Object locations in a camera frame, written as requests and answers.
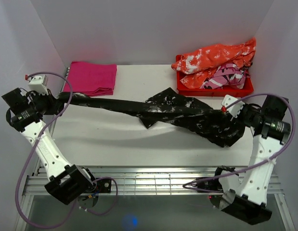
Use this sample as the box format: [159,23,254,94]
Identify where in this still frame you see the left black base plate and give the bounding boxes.
[93,178,112,193]

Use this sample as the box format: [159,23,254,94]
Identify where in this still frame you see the orange white tie-dye trousers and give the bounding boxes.
[171,38,257,89]

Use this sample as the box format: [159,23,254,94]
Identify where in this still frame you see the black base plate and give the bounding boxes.
[195,177,223,192]
[93,178,112,193]

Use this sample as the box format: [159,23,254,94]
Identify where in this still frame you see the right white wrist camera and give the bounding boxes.
[221,95,245,118]

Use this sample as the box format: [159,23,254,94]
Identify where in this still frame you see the purple cable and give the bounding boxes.
[182,93,296,192]
[14,71,118,229]

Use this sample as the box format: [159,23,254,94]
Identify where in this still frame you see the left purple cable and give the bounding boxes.
[14,71,118,229]

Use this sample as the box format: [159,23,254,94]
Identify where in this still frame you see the aluminium rail frame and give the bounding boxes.
[23,167,284,196]

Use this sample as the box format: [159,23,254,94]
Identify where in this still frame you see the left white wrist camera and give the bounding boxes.
[25,75,49,95]

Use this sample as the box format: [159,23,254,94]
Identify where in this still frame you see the red plastic bin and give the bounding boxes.
[176,55,253,98]

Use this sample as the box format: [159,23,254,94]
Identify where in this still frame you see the black white tie-dye trousers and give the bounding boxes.
[55,88,245,147]

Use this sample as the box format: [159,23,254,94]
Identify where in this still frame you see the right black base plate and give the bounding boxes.
[195,177,223,192]

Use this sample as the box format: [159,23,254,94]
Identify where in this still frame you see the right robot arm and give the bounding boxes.
[212,95,291,225]

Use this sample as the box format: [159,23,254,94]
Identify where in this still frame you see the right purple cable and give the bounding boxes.
[182,93,296,192]

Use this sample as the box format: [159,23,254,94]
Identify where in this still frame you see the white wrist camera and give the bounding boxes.
[25,75,49,95]
[221,95,245,118]

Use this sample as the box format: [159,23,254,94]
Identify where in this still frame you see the pink camouflage trousers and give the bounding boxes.
[201,63,250,90]

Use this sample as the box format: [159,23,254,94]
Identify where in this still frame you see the folded magenta trousers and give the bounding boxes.
[67,62,117,97]

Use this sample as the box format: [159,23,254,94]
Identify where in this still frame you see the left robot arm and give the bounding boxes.
[2,88,97,205]

